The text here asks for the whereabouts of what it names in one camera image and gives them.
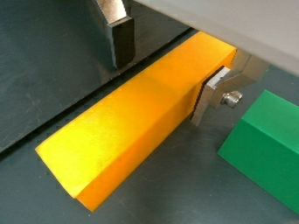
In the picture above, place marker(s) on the green stepped arch block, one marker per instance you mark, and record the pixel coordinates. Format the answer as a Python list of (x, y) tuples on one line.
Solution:
[(262, 147)]

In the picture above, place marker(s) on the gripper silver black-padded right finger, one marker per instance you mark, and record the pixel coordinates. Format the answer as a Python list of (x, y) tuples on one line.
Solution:
[(221, 88)]

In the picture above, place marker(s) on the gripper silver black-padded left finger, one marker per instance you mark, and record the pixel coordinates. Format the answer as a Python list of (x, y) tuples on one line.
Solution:
[(121, 31)]

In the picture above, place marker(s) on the yellow rectangular bar block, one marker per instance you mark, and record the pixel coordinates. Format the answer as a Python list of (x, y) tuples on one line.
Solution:
[(95, 151)]

